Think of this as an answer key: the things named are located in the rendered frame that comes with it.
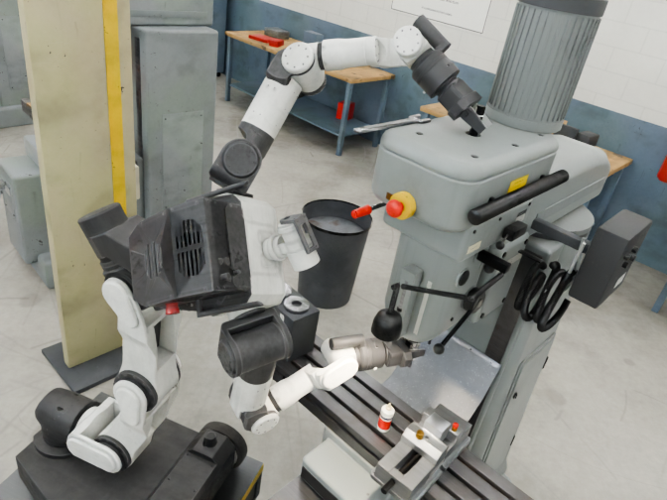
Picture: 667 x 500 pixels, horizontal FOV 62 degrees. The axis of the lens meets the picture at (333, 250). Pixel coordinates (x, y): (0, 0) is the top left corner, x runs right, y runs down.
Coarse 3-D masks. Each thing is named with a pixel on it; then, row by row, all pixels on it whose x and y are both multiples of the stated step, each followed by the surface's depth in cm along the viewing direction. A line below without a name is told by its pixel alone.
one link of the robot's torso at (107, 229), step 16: (112, 208) 139; (80, 224) 139; (96, 224) 138; (112, 224) 139; (128, 224) 142; (96, 240) 138; (112, 240) 136; (128, 240) 137; (112, 256) 138; (128, 256) 136
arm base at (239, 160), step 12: (228, 144) 125; (240, 144) 125; (252, 144) 126; (228, 156) 124; (240, 156) 125; (252, 156) 125; (216, 168) 125; (228, 168) 124; (240, 168) 125; (252, 168) 125; (216, 180) 129; (228, 180) 126; (240, 180) 126; (252, 180) 126; (240, 192) 128
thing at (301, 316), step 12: (288, 288) 199; (288, 300) 193; (300, 300) 194; (288, 312) 189; (300, 312) 189; (312, 312) 191; (288, 324) 188; (300, 324) 189; (312, 324) 194; (300, 336) 192; (312, 336) 197; (300, 348) 196; (312, 348) 201; (288, 360) 194
